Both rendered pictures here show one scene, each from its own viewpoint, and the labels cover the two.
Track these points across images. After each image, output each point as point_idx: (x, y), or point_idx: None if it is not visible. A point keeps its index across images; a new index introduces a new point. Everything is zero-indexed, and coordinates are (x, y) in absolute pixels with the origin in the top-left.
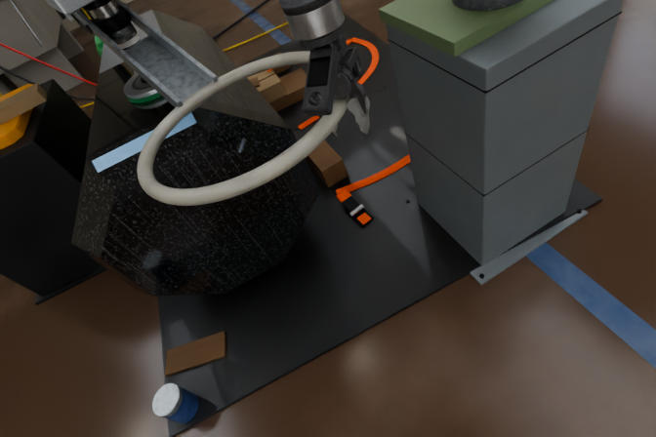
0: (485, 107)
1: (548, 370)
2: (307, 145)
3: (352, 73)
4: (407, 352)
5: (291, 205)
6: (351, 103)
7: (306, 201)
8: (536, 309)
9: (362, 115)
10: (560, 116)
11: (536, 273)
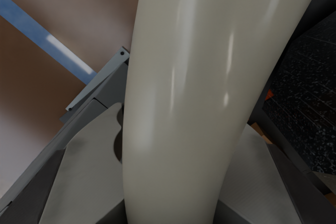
0: (29, 180)
1: None
2: None
3: None
4: None
5: (294, 84)
6: (89, 202)
7: (276, 92)
8: (85, 33)
9: (77, 144)
10: (25, 172)
11: (89, 60)
